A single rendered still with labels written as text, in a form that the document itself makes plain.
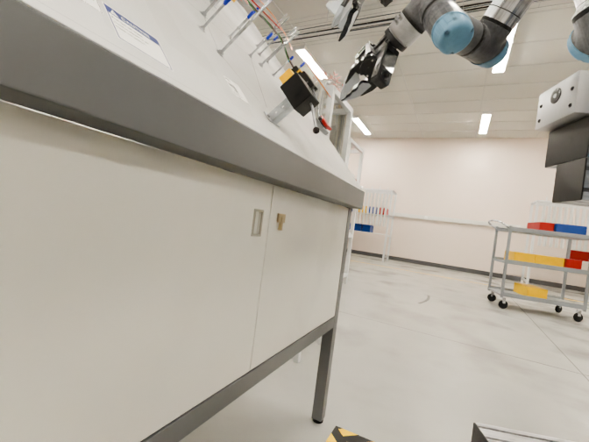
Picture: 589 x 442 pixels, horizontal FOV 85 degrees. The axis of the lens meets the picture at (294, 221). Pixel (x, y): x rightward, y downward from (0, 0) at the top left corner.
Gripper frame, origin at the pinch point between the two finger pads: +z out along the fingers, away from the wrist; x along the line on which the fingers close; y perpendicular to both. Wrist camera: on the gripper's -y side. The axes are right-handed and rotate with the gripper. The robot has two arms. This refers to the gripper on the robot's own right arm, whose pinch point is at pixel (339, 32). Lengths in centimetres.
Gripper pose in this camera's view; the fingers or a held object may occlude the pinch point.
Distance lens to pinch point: 108.8
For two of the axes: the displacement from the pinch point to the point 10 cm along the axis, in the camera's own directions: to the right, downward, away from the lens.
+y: -8.1, -5.3, 2.7
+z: -4.7, 8.5, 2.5
